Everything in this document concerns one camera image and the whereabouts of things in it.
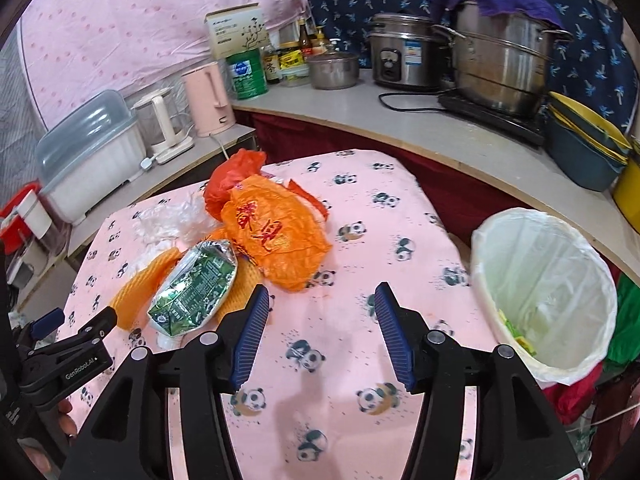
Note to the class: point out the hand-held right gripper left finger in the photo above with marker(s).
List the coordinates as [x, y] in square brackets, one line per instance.
[252, 335]

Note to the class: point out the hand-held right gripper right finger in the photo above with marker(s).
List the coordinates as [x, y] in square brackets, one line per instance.
[392, 335]

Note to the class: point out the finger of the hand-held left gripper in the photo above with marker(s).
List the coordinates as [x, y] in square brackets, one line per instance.
[97, 322]
[47, 322]

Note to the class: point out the orange foam net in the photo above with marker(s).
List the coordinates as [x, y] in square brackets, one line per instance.
[135, 285]

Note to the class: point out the green drink carton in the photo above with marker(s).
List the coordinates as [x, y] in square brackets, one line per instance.
[192, 290]

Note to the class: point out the orange plastic bag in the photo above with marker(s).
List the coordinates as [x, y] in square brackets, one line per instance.
[280, 230]

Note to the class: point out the clear plastic bag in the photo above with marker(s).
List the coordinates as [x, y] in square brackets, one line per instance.
[165, 220]

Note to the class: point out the red plastic bag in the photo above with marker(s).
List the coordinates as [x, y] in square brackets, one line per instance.
[230, 180]

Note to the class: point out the bin with white liner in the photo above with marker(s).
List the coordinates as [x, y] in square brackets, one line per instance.
[545, 280]

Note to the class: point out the person's left hand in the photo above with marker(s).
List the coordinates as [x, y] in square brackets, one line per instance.
[67, 417]

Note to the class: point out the pink panda print cloth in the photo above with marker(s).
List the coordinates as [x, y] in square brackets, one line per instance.
[340, 280]

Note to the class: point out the clear plastic canister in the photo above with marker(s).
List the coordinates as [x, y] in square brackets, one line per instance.
[40, 225]

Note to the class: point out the red plastic container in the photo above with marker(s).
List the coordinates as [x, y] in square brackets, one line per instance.
[12, 227]

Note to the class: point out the white box with translucent lid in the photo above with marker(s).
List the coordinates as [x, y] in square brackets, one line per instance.
[95, 170]

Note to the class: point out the dark red curtain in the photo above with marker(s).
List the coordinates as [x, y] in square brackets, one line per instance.
[450, 185]

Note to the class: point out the white power plug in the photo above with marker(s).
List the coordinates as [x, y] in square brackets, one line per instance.
[147, 163]

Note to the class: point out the red cloth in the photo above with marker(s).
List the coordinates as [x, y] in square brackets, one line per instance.
[575, 395]

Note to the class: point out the green cloth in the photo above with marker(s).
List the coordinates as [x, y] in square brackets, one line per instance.
[627, 330]

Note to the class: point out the pink electric kettle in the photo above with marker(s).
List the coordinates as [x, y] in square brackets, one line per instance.
[205, 100]

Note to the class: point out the black induction cooker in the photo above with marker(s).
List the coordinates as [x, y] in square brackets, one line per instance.
[500, 120]

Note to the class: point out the blue plastic basin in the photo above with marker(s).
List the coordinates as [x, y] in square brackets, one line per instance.
[575, 165]

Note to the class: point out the green tin can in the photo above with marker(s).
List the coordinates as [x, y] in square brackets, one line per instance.
[247, 77]

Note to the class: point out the clear food container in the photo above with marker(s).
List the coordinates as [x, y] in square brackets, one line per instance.
[295, 77]

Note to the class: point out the dark sauce bottle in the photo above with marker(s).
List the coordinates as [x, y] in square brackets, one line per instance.
[271, 67]

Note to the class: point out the small steel pot with lid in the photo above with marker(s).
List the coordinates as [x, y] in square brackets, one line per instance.
[332, 70]

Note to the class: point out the yellow bucket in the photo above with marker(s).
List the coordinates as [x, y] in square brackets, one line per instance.
[630, 190]

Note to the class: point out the steel rice cooker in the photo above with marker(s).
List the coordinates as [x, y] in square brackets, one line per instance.
[405, 55]

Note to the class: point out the yellow label jar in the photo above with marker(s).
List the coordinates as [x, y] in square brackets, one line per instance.
[292, 57]

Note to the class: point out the yellow plastic basin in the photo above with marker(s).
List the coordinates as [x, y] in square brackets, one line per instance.
[585, 120]

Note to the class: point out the large steel steamer pot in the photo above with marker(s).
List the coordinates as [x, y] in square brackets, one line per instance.
[500, 60]

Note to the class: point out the pink dotted cloth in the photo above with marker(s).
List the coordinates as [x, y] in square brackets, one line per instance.
[125, 25]

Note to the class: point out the brown sauce bottle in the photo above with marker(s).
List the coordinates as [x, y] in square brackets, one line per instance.
[305, 40]

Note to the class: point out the yellow cap sauce bottle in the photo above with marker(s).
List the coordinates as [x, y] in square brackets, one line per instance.
[320, 42]

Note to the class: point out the printed cardboard box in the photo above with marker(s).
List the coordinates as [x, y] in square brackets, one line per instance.
[235, 32]

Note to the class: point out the navy patterned cloth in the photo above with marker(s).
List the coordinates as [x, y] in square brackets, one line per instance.
[350, 0]

